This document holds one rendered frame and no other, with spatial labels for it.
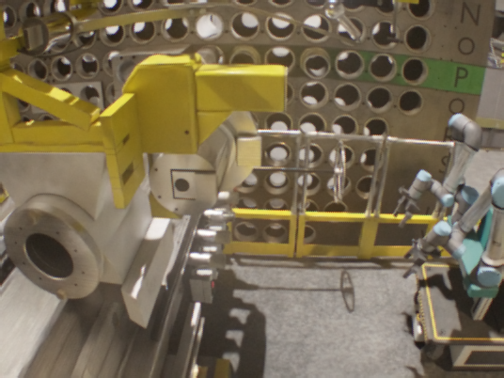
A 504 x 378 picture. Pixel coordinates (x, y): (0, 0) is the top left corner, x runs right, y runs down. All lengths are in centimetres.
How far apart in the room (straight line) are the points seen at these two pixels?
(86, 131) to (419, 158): 320
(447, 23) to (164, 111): 281
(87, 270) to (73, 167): 27
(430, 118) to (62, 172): 313
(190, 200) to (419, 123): 273
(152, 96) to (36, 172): 37
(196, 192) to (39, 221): 46
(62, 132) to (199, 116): 36
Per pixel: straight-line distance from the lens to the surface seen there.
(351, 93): 401
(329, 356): 247
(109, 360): 129
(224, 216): 199
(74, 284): 114
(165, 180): 115
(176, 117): 103
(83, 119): 95
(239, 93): 99
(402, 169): 376
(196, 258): 173
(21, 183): 114
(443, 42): 349
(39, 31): 103
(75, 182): 103
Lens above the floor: 199
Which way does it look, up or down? 31 degrees down
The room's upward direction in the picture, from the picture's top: straight up
